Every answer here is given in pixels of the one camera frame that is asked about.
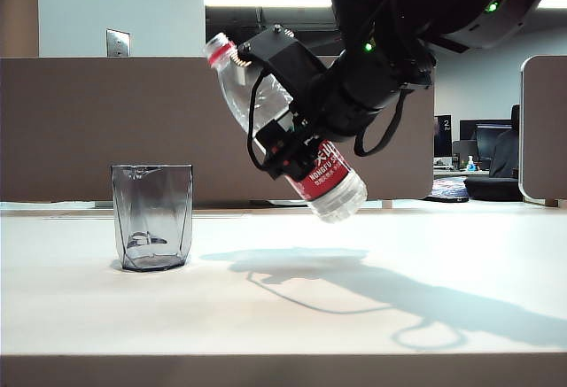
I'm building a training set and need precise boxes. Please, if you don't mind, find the seated person in dark clothes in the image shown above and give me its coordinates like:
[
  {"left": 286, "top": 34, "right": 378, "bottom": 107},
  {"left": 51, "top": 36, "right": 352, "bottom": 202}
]
[{"left": 487, "top": 104, "right": 521, "bottom": 180}]

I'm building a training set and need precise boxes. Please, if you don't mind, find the blue patterned cloth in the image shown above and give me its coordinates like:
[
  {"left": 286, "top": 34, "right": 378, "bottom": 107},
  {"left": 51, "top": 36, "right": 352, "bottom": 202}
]
[{"left": 423, "top": 177, "right": 470, "bottom": 204}]

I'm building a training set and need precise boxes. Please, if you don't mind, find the black sign with white number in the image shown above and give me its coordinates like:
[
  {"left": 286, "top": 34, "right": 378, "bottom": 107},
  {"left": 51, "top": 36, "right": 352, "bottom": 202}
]
[{"left": 433, "top": 114, "right": 454, "bottom": 159}]

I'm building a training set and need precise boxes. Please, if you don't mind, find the long ceiling light strip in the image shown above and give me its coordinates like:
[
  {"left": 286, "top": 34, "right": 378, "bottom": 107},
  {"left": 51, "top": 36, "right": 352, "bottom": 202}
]
[{"left": 204, "top": 0, "right": 567, "bottom": 11}]

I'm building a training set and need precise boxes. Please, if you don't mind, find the brown partition panel white edge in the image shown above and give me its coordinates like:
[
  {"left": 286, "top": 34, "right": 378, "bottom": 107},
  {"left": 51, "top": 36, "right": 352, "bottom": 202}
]
[{"left": 518, "top": 55, "right": 567, "bottom": 207}]

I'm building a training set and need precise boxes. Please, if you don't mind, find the thick black arm cable loop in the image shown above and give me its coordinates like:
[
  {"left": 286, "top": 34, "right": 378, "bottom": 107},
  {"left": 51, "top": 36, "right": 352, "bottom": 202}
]
[{"left": 353, "top": 89, "right": 408, "bottom": 159}]

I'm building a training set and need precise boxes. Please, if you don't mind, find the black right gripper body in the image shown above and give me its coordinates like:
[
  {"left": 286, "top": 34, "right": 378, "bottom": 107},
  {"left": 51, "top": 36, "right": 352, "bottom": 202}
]
[{"left": 237, "top": 24, "right": 334, "bottom": 141}]

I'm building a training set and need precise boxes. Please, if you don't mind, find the black round cushion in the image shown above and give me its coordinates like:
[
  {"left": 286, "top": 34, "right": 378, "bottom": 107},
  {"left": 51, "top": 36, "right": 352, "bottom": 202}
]
[{"left": 462, "top": 176, "right": 524, "bottom": 203}]

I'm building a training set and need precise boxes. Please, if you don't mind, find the clear grey faceted glass mug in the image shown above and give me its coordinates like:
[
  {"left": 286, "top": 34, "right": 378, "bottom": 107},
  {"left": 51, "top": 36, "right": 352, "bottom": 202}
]
[{"left": 110, "top": 163, "right": 194, "bottom": 273}]

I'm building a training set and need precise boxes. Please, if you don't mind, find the clear water bottle red label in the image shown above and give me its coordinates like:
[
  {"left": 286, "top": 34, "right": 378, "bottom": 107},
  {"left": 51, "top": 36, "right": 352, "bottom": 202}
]
[{"left": 203, "top": 32, "right": 369, "bottom": 225}]

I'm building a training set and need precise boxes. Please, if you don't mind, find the black computer monitor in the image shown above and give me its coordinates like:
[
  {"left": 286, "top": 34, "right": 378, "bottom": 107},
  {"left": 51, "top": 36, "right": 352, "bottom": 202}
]
[{"left": 458, "top": 119, "right": 515, "bottom": 171}]

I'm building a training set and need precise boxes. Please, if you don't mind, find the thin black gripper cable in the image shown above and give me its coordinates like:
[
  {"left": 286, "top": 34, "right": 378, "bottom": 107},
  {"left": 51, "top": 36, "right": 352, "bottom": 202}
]
[{"left": 245, "top": 69, "right": 276, "bottom": 173}]

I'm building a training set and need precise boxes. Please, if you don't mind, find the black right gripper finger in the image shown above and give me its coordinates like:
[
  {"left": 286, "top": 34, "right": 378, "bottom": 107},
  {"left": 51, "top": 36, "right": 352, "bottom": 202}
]
[{"left": 254, "top": 116, "right": 321, "bottom": 182}]

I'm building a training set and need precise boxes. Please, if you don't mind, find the white desk cable flap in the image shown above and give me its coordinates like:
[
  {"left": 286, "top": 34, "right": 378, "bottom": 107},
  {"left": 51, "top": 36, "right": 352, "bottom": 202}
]
[{"left": 41, "top": 213, "right": 247, "bottom": 221}]

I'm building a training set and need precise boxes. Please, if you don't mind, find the wide brown desk partition panel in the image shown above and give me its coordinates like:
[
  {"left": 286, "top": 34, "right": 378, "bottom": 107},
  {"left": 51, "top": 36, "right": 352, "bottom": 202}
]
[{"left": 0, "top": 56, "right": 436, "bottom": 205}]

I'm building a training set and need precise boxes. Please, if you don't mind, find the metal wall switch plate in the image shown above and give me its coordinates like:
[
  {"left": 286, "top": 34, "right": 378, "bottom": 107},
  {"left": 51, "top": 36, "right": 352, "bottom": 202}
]
[{"left": 105, "top": 28, "right": 132, "bottom": 58}]

